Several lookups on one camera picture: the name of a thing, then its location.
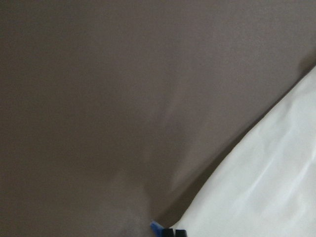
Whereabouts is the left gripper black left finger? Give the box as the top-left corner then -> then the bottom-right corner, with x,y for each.
161,229 -> 173,237

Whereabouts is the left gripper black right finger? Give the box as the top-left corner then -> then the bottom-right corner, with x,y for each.
175,230 -> 187,237

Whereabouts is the cream long-sleeve cat shirt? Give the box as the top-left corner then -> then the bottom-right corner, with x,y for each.
173,70 -> 316,237

